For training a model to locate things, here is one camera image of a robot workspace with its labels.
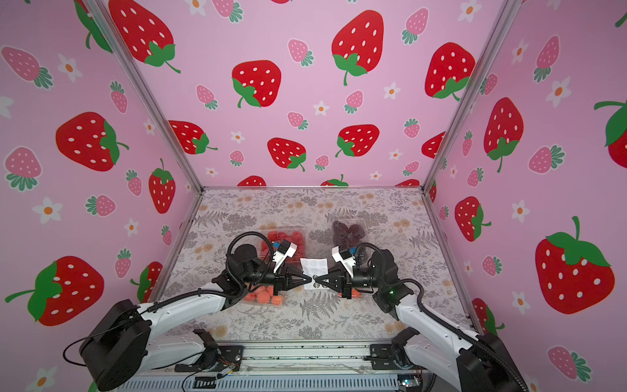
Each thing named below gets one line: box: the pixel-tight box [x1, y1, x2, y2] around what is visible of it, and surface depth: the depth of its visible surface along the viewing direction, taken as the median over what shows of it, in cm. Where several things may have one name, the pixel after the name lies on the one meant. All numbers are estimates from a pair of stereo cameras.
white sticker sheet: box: [299, 258, 330, 290], surface depth 67 cm
